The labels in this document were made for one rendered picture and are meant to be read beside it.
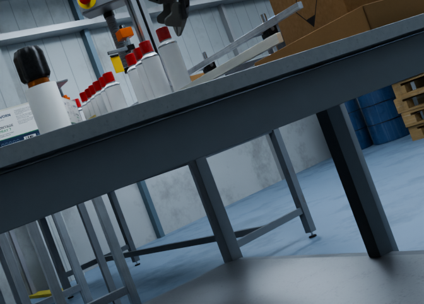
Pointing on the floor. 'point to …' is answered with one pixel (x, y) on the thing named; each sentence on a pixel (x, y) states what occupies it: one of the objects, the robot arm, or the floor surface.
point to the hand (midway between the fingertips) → (180, 30)
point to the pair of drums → (376, 118)
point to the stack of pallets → (406, 96)
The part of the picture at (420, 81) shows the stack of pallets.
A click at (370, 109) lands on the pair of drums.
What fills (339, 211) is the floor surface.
